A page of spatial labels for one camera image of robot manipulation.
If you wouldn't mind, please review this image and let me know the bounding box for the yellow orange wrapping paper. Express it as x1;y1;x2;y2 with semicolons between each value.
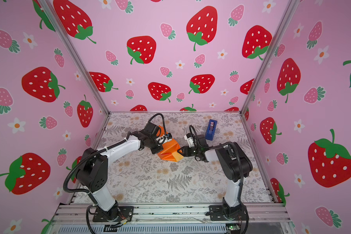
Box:
157;139;183;162

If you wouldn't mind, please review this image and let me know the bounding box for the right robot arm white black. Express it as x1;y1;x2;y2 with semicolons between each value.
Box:
177;142;253;221

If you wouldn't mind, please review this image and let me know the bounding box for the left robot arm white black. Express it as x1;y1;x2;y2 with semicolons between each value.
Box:
76;130;172;221

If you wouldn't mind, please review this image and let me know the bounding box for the blue tape dispenser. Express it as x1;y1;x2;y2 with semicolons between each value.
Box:
205;120;217;141

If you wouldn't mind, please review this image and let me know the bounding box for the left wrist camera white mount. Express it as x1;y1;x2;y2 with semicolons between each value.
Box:
158;133;173;144

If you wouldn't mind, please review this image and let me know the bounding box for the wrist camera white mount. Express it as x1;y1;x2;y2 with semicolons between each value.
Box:
158;133;173;144
184;133;195;147

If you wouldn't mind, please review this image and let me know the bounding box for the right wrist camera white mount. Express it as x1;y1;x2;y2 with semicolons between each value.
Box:
184;133;195;147

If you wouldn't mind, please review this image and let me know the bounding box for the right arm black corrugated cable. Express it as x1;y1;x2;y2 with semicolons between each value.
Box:
207;141;246;199

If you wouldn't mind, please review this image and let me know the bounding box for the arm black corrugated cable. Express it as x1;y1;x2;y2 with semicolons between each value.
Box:
207;141;246;199
62;138;129;194

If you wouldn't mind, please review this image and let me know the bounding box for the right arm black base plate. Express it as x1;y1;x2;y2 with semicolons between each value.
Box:
205;204;250;221

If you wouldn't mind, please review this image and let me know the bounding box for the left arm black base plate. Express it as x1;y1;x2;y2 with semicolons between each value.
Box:
92;206;134;223

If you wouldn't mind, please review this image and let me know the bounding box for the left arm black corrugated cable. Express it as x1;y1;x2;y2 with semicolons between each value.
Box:
62;138;129;194

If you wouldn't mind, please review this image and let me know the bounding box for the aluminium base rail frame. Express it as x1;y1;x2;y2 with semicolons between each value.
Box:
44;203;296;234

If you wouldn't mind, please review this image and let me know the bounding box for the left aluminium corner post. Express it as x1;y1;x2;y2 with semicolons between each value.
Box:
39;0;110;117

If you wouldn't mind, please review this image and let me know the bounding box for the aluminium corner post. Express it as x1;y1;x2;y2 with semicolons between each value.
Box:
39;0;110;117
240;0;300;116

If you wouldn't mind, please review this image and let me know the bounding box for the right aluminium corner post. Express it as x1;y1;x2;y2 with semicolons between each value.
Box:
240;0;300;116

